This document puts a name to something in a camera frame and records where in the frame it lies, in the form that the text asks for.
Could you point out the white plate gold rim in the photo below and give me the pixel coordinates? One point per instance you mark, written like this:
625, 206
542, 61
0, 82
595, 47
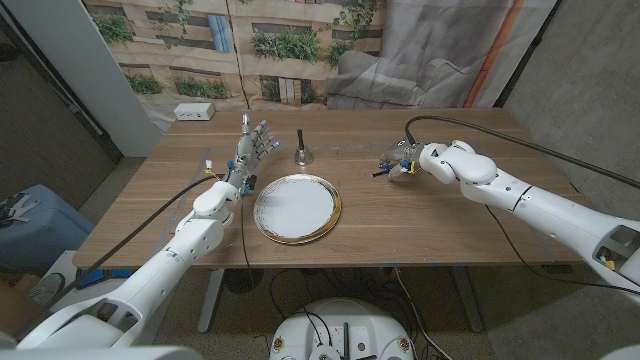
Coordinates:
295, 207

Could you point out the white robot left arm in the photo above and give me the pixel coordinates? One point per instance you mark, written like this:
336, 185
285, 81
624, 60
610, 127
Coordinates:
195, 240

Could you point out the white table leg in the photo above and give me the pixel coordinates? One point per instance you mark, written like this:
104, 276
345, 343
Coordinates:
210, 300

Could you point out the printed backdrop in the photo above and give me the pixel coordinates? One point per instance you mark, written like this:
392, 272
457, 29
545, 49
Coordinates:
400, 50

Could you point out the black makeup brush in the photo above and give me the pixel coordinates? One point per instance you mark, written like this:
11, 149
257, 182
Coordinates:
380, 174

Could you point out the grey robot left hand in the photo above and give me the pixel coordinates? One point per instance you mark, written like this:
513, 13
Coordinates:
246, 152

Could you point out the white power strip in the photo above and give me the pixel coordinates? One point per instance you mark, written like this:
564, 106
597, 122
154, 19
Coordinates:
194, 111

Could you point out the blue bin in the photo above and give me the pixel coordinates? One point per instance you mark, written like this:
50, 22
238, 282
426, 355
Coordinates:
45, 235

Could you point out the grey table leg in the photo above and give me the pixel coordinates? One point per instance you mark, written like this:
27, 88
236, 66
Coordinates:
467, 300

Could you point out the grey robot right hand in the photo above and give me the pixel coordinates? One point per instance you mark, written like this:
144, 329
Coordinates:
402, 157

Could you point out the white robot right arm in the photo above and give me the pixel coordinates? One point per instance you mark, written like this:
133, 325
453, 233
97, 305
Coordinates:
540, 210

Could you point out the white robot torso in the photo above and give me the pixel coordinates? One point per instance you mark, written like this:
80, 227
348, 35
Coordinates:
340, 330

